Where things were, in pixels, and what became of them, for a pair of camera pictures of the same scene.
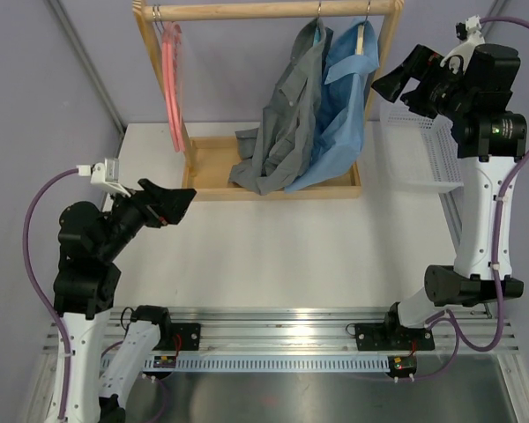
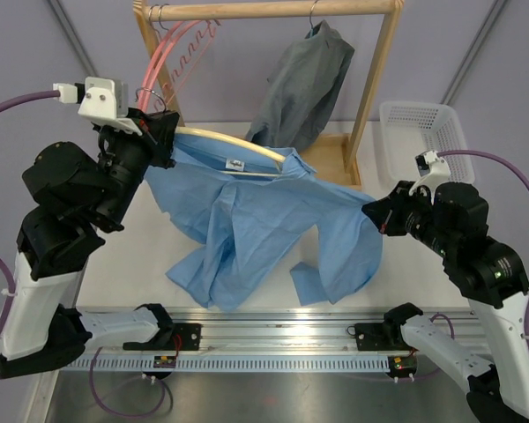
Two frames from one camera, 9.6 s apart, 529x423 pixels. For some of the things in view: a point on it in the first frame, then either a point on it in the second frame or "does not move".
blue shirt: x=352 y=54 → x=249 y=211
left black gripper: x=170 y=209 → x=152 y=143
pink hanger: x=172 y=43 → x=145 y=86
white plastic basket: x=418 y=152 does not move
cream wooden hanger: x=360 y=34 → x=268 y=153
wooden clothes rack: x=208 y=161 does not move
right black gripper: x=422 y=65 → x=387 y=212
